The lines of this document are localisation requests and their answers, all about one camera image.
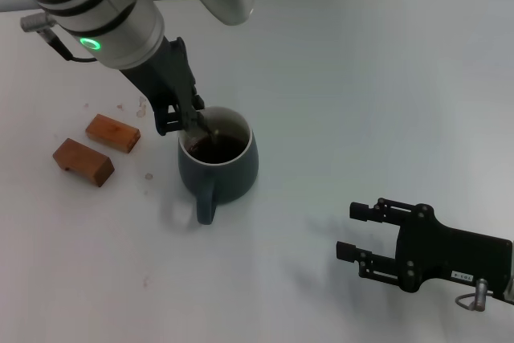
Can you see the orange ridged wooden block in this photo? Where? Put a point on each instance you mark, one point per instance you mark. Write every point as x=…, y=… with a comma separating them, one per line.
x=112, y=132

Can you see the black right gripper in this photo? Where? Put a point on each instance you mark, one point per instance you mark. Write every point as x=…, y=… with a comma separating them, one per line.
x=441, y=250

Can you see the dark grey ceramic mug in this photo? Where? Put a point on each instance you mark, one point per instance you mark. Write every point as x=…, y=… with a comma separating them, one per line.
x=229, y=182

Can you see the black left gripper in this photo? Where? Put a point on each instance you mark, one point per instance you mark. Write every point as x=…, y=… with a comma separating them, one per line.
x=164, y=74

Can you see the dark brown wooden block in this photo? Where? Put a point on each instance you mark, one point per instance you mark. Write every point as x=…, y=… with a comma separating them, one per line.
x=84, y=160

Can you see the dark coffee liquid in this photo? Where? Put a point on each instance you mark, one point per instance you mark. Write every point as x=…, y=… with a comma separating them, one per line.
x=225, y=152

